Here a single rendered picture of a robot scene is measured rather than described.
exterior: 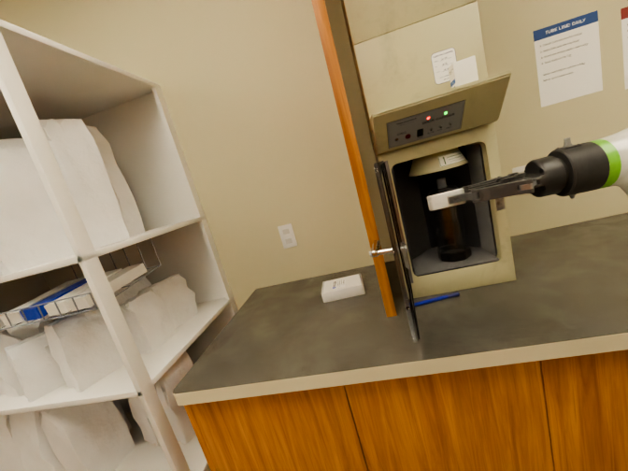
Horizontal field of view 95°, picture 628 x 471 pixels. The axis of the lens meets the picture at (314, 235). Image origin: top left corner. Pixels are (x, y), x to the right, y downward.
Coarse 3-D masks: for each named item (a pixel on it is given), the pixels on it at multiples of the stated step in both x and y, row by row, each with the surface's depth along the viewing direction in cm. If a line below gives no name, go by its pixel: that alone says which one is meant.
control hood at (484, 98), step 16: (480, 80) 67; (496, 80) 67; (432, 96) 69; (448, 96) 69; (464, 96) 69; (480, 96) 70; (496, 96) 70; (384, 112) 71; (400, 112) 71; (416, 112) 72; (464, 112) 73; (480, 112) 73; (496, 112) 74; (384, 128) 75; (464, 128) 77; (384, 144) 79
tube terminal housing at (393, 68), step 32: (416, 32) 76; (448, 32) 75; (480, 32) 74; (384, 64) 79; (416, 64) 78; (480, 64) 76; (384, 96) 81; (416, 96) 80; (480, 128) 79; (384, 160) 85; (512, 256) 86; (416, 288) 92; (448, 288) 91
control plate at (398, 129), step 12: (444, 108) 71; (456, 108) 72; (408, 120) 73; (420, 120) 74; (432, 120) 74; (444, 120) 74; (456, 120) 75; (396, 132) 76; (408, 132) 76; (432, 132) 77; (444, 132) 77; (396, 144) 80
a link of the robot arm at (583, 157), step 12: (564, 144) 55; (588, 144) 53; (564, 156) 53; (576, 156) 52; (588, 156) 51; (600, 156) 51; (576, 168) 51; (588, 168) 51; (600, 168) 51; (576, 180) 52; (588, 180) 52; (600, 180) 52; (564, 192) 55; (576, 192) 54
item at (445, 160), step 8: (440, 152) 85; (448, 152) 85; (456, 152) 85; (416, 160) 90; (424, 160) 87; (432, 160) 86; (440, 160) 85; (448, 160) 84; (456, 160) 84; (464, 160) 86; (416, 168) 90; (424, 168) 87; (432, 168) 85; (440, 168) 84; (448, 168) 84; (408, 176) 95
